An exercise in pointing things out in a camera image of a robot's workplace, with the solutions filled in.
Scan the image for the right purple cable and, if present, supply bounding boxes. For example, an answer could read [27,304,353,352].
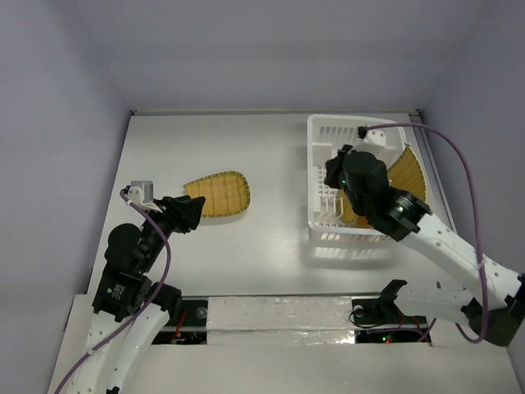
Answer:
[364,122,489,344]

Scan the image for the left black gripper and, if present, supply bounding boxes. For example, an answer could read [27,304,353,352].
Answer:
[139,194,205,270]

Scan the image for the white plastic dish rack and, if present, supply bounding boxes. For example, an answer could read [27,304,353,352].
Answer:
[306,113,408,243]

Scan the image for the purple cable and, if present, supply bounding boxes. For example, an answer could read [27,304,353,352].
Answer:
[364,122,489,344]
[52,189,171,394]

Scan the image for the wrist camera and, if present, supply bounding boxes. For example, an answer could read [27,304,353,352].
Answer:
[354,126,386,158]
[121,181,154,207]

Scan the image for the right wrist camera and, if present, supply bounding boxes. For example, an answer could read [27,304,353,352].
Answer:
[354,126,386,158]

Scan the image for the square yellow woven plate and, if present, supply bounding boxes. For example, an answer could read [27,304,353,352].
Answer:
[387,144,427,202]

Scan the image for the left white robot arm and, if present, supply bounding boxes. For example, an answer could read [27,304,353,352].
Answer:
[54,186,206,393]

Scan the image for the rounded square orange woven plate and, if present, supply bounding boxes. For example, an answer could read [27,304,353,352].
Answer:
[353,216,374,230]

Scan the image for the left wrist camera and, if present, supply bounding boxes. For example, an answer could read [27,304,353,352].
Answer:
[121,181,154,207]

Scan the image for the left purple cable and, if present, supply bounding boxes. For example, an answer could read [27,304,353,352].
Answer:
[52,189,171,394]

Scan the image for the round woven bamboo plate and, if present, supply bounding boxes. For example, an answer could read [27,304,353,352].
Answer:
[340,192,359,227]

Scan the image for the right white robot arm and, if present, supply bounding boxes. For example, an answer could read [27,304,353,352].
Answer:
[324,144,524,347]

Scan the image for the aluminium side rail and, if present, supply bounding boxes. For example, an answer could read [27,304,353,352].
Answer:
[413,127,456,231]

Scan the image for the fan-shaped woven bamboo plate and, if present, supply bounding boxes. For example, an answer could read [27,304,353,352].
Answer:
[184,171,251,218]

